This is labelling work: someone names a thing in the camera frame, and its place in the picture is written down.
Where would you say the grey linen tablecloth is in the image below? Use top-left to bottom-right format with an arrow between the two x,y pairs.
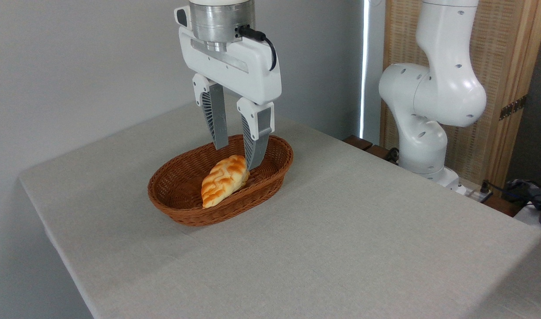
19,101 -> 541,319

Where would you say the metal screen hinge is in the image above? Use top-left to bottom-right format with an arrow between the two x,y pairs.
499,95 -> 528,121

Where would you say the blue and black cable bundle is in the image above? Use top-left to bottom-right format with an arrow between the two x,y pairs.
492,176 -> 541,210

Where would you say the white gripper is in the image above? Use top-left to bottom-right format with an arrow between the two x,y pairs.
178,27 -> 282,171

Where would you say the dark brown wooden platform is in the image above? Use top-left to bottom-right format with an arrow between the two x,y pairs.
343,135 -> 524,218

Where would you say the brown oval wicker basket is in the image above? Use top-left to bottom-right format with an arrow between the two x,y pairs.
147,134 -> 294,227

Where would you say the golden braided bread loaf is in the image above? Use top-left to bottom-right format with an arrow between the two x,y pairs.
201,155 -> 250,209

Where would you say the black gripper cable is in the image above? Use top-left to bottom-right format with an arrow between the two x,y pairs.
235,25 -> 278,72

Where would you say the bright vertical light strip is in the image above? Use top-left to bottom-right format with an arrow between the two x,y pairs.
360,0 -> 370,139

